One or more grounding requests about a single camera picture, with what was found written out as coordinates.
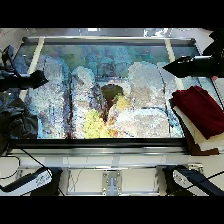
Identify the dark red garment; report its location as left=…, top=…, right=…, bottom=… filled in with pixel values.
left=170, top=85, right=224, bottom=140

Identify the black cable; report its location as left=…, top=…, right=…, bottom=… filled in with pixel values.
left=9, top=143, right=65, bottom=196
left=184, top=170, right=224, bottom=192

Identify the silver frame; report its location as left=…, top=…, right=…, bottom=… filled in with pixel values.
left=5, top=34, right=209, bottom=196

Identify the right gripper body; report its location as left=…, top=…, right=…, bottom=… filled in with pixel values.
left=162, top=55, right=202, bottom=79

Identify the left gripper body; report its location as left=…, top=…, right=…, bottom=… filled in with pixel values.
left=18, top=69, right=50, bottom=91

